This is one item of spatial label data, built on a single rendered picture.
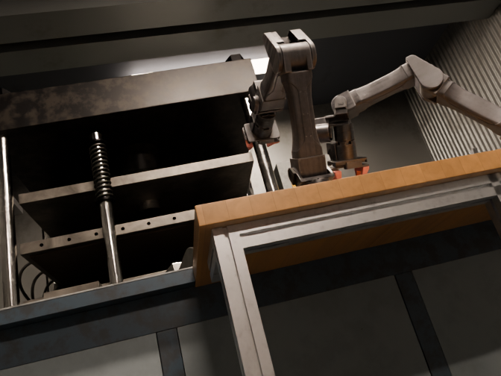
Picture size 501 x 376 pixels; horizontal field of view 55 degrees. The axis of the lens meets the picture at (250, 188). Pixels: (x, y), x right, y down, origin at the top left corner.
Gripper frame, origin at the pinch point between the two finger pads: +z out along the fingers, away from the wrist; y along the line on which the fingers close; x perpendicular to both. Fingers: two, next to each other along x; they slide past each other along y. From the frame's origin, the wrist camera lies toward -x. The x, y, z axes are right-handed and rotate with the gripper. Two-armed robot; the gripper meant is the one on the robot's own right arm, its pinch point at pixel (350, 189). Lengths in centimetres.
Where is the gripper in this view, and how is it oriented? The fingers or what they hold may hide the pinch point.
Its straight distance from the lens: 145.2
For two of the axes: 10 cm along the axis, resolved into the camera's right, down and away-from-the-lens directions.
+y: -9.7, 1.6, -1.6
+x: 1.8, 1.1, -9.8
